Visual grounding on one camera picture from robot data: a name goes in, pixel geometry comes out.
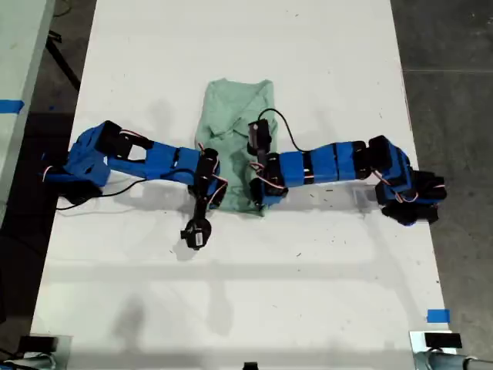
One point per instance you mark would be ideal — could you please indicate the pale green T-shirt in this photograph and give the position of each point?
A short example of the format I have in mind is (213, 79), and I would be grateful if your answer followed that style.
(227, 115)

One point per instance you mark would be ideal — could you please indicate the grey clamp bar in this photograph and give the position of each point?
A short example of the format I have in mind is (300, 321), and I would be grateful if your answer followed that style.
(447, 362)
(34, 363)

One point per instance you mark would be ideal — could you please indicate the grey black camera box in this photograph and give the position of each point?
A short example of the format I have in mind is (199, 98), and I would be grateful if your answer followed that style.
(259, 133)

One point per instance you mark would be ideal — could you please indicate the small black mount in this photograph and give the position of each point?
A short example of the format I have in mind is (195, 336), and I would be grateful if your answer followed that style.
(250, 366)

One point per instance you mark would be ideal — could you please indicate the small black box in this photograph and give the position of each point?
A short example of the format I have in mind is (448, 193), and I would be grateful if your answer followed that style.
(443, 341)
(38, 344)

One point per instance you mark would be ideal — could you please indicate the black camera box with label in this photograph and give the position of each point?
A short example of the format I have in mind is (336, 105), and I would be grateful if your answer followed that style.
(196, 236)

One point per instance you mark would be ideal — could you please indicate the pale side table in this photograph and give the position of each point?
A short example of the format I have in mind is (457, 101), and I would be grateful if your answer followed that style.
(19, 46)

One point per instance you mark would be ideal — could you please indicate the black camera stalk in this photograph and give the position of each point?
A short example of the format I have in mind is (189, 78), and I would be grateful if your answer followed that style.
(262, 156)
(200, 210)

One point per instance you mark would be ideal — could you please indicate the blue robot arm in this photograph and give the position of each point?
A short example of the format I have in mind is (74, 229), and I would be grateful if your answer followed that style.
(327, 165)
(165, 162)

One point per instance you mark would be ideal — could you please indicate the blue tape strip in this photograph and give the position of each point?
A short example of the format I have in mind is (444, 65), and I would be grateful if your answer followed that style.
(9, 105)
(438, 316)

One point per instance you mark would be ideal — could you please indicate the black stand leg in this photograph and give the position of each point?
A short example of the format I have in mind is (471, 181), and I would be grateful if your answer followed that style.
(61, 59)

